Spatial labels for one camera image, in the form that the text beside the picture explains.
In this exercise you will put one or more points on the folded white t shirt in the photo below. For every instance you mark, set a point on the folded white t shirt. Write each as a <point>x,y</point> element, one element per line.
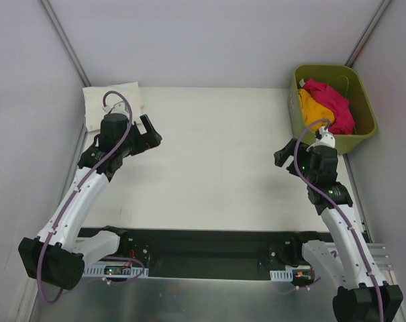
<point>95,109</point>

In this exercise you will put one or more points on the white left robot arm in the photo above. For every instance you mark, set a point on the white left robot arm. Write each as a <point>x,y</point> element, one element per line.
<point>54,256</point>

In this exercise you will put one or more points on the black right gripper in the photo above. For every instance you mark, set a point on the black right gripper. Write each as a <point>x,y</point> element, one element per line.
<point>292,161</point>

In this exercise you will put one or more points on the olive green plastic bin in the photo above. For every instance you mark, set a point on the olive green plastic bin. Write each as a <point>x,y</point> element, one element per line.
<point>347,82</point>

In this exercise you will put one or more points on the yellow t shirt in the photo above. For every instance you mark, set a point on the yellow t shirt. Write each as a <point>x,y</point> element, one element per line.
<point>312,110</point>

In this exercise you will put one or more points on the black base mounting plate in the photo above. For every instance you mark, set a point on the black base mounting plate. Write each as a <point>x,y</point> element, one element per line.
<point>225,255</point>

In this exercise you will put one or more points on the magenta t shirt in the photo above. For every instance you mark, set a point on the magenta t shirt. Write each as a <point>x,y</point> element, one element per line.
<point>331,99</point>

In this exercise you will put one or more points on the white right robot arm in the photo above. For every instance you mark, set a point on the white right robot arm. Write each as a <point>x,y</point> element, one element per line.
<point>361,291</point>

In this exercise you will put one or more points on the aluminium extrusion rail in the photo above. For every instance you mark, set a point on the aluminium extrusion rail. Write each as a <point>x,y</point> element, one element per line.
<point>378,252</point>

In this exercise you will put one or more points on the white cable duct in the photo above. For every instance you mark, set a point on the white cable duct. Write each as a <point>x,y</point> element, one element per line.
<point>281,275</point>
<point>114,271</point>

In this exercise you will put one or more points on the right white cable duct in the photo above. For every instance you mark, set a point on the right white cable duct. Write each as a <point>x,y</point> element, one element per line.
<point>281,275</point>

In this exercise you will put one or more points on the left white cable duct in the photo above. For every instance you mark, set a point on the left white cable duct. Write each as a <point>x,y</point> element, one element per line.
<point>114,271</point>

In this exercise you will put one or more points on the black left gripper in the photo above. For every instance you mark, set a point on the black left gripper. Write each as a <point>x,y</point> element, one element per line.
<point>143,140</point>

